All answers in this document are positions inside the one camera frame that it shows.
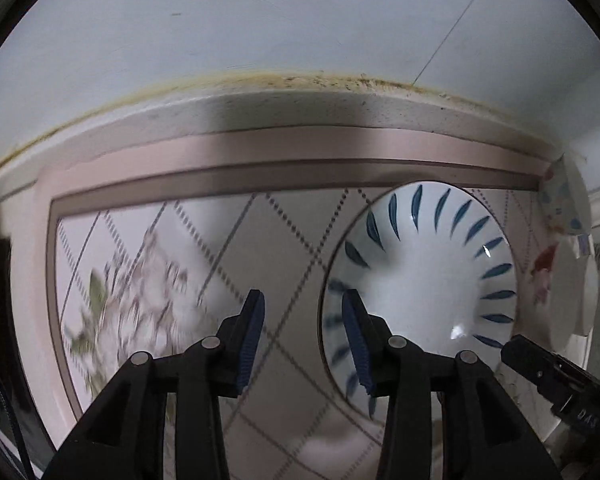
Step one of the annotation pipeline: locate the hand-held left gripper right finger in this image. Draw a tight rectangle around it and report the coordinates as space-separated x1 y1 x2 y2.
341 288 564 480

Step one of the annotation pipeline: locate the black cable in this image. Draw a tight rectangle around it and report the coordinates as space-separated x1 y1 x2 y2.
0 347 35 480

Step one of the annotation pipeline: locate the white plate with coloured dots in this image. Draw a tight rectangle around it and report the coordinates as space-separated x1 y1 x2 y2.
537 154 594 237

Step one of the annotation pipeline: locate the floral printed pink-bordered mat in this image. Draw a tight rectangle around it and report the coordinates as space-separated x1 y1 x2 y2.
9 127 557 480

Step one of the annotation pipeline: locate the white plate with red print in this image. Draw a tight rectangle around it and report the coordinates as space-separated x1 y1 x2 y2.
529 232 600 357

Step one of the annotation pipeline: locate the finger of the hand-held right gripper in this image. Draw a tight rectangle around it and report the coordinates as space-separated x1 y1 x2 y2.
500 334 566 402

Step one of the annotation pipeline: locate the white bowl blue leaf pattern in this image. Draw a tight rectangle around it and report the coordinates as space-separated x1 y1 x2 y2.
318 180 520 422

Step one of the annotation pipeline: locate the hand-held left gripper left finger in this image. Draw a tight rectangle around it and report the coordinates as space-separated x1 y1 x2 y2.
42 289 266 480

